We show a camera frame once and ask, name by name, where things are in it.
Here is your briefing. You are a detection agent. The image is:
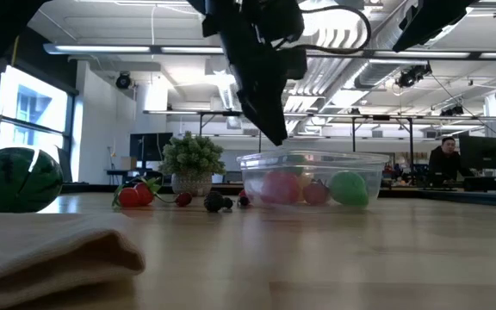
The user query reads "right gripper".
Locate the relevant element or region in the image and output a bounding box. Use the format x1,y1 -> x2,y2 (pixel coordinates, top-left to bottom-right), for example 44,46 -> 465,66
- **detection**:
392,0 -> 477,53

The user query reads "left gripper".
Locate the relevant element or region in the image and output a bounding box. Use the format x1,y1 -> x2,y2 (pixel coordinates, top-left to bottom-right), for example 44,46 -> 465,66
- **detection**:
202,0 -> 305,146

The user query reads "red toy strawberry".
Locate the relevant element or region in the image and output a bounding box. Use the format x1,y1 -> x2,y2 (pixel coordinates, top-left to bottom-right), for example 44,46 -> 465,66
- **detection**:
301,178 -> 331,207

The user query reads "green toy pear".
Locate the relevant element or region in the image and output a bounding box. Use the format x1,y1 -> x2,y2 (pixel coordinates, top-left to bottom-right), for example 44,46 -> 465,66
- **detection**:
328,170 -> 370,208

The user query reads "small red toy cherry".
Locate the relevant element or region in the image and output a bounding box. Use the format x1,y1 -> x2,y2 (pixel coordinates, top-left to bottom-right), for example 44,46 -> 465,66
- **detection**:
157,191 -> 193,208

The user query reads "clear plastic tupperware container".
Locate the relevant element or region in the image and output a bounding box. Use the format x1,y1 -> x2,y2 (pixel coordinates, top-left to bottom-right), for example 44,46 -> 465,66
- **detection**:
236,149 -> 391,213

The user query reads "red toy cherry tomato cluster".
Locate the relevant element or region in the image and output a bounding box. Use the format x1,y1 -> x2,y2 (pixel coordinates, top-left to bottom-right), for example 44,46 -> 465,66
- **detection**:
110,176 -> 163,209

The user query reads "green striped toy watermelon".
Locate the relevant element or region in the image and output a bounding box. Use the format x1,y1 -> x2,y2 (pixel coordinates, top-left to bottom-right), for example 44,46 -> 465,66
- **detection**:
0,147 -> 64,214

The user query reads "potted artificial green plant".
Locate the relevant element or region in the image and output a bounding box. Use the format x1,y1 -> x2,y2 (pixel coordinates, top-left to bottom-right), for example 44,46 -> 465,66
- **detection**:
158,131 -> 227,198

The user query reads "black toy blackberry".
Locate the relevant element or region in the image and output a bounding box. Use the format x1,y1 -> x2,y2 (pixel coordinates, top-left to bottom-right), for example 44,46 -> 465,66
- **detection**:
203,190 -> 226,214

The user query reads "black computer monitor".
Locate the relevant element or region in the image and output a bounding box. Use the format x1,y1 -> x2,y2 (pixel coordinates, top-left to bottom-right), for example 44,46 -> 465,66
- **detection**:
129,132 -> 174,171
459,135 -> 496,171

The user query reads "person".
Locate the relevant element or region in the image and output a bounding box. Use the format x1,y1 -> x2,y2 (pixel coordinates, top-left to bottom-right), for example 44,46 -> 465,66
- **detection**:
427,136 -> 469,184

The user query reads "overhead LED light bar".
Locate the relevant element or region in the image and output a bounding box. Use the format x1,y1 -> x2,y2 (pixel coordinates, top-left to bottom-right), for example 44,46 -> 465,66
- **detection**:
43,42 -> 496,60

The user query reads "dark distant desk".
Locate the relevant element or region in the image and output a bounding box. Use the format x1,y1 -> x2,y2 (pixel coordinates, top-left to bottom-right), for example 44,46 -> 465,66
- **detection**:
462,175 -> 496,195

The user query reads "office chair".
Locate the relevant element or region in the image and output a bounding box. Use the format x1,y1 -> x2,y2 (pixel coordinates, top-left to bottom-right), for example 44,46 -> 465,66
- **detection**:
56,146 -> 74,184

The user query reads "large bright window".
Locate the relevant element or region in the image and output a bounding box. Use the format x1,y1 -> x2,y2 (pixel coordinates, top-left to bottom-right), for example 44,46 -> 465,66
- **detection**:
0,64 -> 76,164

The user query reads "beige folded cloth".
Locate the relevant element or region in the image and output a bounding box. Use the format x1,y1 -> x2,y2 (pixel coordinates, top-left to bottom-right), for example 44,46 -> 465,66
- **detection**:
0,213 -> 146,310

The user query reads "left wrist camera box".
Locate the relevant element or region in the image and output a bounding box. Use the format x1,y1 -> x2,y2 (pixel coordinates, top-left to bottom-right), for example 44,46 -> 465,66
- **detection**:
280,45 -> 308,82

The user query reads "black ceiling-mounted camera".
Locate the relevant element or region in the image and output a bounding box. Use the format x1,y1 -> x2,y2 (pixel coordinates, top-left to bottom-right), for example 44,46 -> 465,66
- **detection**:
115,71 -> 133,90
394,62 -> 433,90
439,104 -> 465,117

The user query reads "black left wrist camera cable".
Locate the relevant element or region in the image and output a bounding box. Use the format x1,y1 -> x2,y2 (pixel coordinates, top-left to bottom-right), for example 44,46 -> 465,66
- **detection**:
290,3 -> 373,56

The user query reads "black metal gantry frame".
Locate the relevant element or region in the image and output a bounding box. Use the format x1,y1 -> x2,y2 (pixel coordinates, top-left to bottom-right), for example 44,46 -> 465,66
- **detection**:
143,109 -> 460,150

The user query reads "thin yellow hanging cable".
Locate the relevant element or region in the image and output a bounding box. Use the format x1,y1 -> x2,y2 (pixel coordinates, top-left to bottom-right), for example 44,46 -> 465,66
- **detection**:
10,36 -> 22,68

